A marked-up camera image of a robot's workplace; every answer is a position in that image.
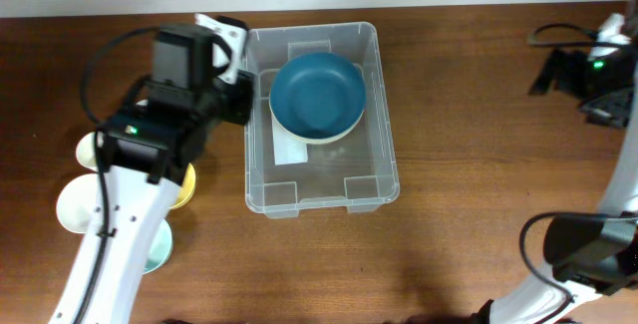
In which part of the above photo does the blue plate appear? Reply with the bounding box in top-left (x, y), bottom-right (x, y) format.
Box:
top-left (269, 52), bottom-right (368, 140)

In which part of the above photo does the cream plate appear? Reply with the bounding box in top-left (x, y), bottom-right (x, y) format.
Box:
top-left (271, 113), bottom-right (363, 145)

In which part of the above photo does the yellow small bowl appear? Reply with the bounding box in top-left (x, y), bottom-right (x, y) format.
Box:
top-left (170, 163), bottom-right (196, 210)

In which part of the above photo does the cream cup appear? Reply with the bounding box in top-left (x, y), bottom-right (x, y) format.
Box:
top-left (75, 133), bottom-right (98, 171)

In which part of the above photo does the mint small bowl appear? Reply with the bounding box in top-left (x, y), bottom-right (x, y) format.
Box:
top-left (143, 220), bottom-right (173, 274)

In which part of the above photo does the white small bowl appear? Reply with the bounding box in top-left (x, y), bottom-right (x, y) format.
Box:
top-left (56, 173), bottom-right (98, 234)

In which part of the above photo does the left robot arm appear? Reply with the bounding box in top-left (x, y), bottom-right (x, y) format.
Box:
top-left (51, 15), bottom-right (253, 323)

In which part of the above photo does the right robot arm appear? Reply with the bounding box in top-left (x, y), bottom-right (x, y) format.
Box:
top-left (471, 0), bottom-right (637, 324)

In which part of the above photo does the white label in container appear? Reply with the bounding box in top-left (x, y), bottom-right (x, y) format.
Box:
top-left (271, 118), bottom-right (308, 165)

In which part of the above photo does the clear plastic storage container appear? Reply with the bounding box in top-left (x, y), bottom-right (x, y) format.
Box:
top-left (243, 22), bottom-right (400, 219)

